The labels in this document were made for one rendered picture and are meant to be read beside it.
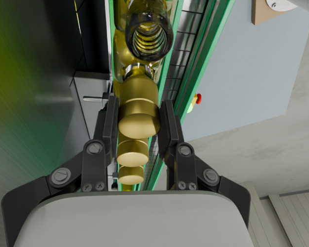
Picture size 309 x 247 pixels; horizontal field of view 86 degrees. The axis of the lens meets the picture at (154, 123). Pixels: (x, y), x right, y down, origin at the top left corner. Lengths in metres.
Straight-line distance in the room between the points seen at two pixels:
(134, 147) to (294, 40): 0.88
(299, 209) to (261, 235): 2.75
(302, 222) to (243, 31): 7.02
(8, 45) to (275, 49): 0.90
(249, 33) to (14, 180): 0.82
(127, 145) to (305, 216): 7.44
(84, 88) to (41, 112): 0.24
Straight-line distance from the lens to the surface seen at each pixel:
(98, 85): 0.47
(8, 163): 0.22
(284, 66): 1.03
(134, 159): 0.18
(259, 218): 5.12
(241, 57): 0.88
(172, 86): 0.47
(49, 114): 0.28
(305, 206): 7.61
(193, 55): 0.40
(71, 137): 0.47
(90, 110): 0.54
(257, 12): 0.78
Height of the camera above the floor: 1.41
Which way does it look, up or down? 39 degrees down
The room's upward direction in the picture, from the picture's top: 175 degrees clockwise
